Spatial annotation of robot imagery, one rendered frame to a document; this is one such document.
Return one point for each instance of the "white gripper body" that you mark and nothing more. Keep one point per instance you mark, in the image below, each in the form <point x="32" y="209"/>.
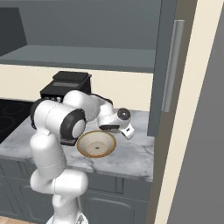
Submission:
<point x="130" y="134"/>

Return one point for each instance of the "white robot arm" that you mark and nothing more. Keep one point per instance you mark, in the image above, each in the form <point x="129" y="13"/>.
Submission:
<point x="46" y="151"/>

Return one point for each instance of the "tan bowl with orange rim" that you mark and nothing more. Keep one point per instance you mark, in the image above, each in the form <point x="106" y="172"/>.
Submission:
<point x="96" y="145"/>

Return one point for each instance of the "grey tall cabinet panel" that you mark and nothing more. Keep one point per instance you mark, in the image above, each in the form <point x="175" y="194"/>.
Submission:
<point x="201" y="145"/>

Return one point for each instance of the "grey base cabinet door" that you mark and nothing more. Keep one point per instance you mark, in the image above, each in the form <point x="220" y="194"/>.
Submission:
<point x="113" y="211"/>
<point x="17" y="198"/>

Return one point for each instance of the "grey drawer front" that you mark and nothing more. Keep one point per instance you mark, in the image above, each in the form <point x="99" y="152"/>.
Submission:
<point x="105" y="183"/>

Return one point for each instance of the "black hob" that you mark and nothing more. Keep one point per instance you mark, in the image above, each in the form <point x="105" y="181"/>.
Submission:
<point x="11" y="116"/>

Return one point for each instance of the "open grey wall cabinet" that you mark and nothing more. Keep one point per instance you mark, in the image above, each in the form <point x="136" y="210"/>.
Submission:
<point x="87" y="35"/>

